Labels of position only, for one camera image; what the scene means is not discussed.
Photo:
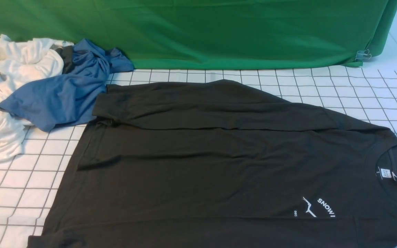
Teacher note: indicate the white crumpled shirt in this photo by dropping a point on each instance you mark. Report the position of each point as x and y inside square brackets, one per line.
[22, 63]

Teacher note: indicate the green backdrop cloth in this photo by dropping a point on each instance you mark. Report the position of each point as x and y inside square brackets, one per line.
[211, 34]

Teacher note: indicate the white grid tablecloth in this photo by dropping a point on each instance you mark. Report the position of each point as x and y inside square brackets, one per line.
[29, 181]

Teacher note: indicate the dark gray long-sleeve shirt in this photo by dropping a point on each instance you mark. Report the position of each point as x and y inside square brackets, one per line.
[223, 165]

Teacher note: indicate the blue shirt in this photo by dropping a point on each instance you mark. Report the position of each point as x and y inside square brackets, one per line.
[68, 99]

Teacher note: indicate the metal binder clip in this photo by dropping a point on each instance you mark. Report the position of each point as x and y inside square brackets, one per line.
[363, 55]

